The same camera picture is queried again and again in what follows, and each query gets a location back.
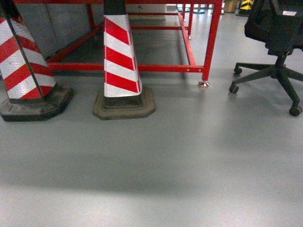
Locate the black office chair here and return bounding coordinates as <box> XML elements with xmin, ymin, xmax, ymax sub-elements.
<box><xmin>229</xmin><ymin>0</ymin><xmax>303</xmax><ymax>116</ymax></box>

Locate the yellow black striped bollard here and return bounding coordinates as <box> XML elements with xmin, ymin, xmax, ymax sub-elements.
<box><xmin>236</xmin><ymin>0</ymin><xmax>254</xmax><ymax>17</ymax></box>

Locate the red metal frame table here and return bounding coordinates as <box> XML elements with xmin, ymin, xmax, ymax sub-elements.
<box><xmin>14</xmin><ymin>0</ymin><xmax>222</xmax><ymax>87</ymax></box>

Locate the right red white traffic cone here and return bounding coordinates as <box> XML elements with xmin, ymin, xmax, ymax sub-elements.
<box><xmin>92</xmin><ymin>0</ymin><xmax>156</xmax><ymax>120</ymax></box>

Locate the red white traffic cone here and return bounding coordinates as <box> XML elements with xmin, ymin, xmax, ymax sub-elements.
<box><xmin>92</xmin><ymin>0</ymin><xmax>156</xmax><ymax>120</ymax></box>
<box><xmin>0</xmin><ymin>0</ymin><xmax>73</xmax><ymax>122</ymax></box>

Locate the left red white traffic cone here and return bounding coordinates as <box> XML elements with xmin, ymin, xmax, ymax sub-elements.
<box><xmin>0</xmin><ymin>0</ymin><xmax>73</xmax><ymax>122</ymax></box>

